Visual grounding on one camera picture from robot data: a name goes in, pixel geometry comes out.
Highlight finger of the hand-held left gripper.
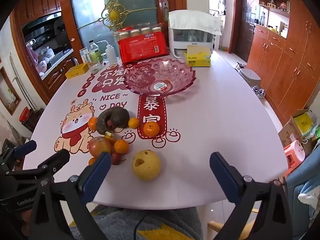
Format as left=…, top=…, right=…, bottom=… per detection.
left=0, top=140, right=37, bottom=165
left=6, top=149, right=71, bottom=188

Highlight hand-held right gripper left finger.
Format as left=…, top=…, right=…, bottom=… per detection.
left=29, top=151, right=112, bottom=240

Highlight wooden wall cabinet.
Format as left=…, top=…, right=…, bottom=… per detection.
left=246, top=0, right=320, bottom=128

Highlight wooden lower kitchen cabinet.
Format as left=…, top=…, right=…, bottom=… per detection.
left=41, top=50, right=83, bottom=88

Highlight frosted glass door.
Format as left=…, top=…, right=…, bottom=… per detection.
left=58, top=0, right=187, bottom=64

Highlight wooden wall niche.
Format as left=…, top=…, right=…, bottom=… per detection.
left=0, top=66, right=22, bottom=115

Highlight clear drinking glass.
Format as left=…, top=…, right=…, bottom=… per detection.
left=88, top=57, right=101, bottom=74

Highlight wooden chair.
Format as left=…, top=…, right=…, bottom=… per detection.
left=207, top=207, right=260, bottom=240

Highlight pink plastic stool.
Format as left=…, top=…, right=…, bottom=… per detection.
left=284, top=140, right=306, bottom=169

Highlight black range hood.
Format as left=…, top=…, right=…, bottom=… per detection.
left=21, top=12, right=72, bottom=55

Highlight yellow plastic bag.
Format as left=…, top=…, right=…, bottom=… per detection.
left=294, top=112, right=314, bottom=137

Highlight pink plastic bag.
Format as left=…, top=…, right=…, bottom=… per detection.
left=26, top=42, right=54, bottom=75

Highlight red basin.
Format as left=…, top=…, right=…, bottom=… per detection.
left=19, top=106, right=32, bottom=123

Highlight brown entrance door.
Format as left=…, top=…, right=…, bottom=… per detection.
left=235, top=0, right=259, bottom=64

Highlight grey yellow rug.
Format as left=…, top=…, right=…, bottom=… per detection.
left=69, top=204, right=203, bottom=240

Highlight gold door ornament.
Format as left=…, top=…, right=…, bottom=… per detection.
left=97, top=0, right=158, bottom=32

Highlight pink glass fruit bowl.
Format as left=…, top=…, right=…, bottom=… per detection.
left=123, top=57, right=197, bottom=97

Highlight wooden kitchen cabinet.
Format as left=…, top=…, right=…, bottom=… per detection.
left=14, top=0, right=62, bottom=24
left=41, top=50, right=83, bottom=88

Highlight small yellow flat box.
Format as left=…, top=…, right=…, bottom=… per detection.
left=65, top=63, right=89, bottom=80

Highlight small yellow banana piece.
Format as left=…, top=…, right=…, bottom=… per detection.
left=104, top=131, right=117, bottom=143

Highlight metal poles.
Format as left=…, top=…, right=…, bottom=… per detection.
left=9, top=52, right=38, bottom=110

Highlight blue chair cover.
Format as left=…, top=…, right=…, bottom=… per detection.
left=285, top=150, right=320, bottom=240

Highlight yellow tissue box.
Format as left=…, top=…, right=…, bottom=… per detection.
left=183, top=45, right=212, bottom=68

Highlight red plastic package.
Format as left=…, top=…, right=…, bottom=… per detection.
left=117, top=32, right=169, bottom=64

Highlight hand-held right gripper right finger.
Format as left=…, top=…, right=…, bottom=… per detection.
left=209, top=151, right=297, bottom=240

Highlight clear plastic bottle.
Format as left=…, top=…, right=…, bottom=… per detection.
left=89, top=40, right=102, bottom=63

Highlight white cloth cover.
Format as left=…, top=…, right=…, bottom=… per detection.
left=168, top=10, right=223, bottom=36

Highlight yellow pear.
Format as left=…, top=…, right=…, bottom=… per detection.
left=132, top=149, right=161, bottom=181

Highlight white squeeze bottle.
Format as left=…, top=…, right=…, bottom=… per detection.
left=96, top=40, right=118, bottom=64

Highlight printed pink tablecloth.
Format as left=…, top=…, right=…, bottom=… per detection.
left=22, top=52, right=290, bottom=205

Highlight dark avocado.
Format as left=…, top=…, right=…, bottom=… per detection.
left=111, top=107, right=130, bottom=128

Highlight wooden upper kitchen cabinet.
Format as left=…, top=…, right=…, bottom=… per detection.
left=14, top=0, right=62, bottom=24

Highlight grey round stool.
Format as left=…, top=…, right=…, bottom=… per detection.
left=239, top=68, right=262, bottom=88

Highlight cardboard box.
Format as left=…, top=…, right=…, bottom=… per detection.
left=278, top=109, right=318, bottom=150

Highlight white countertop appliance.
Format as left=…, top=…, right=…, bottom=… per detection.
left=169, top=26, right=216, bottom=59

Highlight white blue sneakers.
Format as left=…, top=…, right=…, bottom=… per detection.
left=252, top=85, right=266, bottom=98

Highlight black cable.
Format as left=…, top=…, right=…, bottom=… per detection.
left=134, top=212, right=145, bottom=240

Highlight red apple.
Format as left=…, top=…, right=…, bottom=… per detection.
left=88, top=136, right=112, bottom=158

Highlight brown overripe banana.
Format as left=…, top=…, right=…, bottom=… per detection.
left=96, top=106, right=125, bottom=135

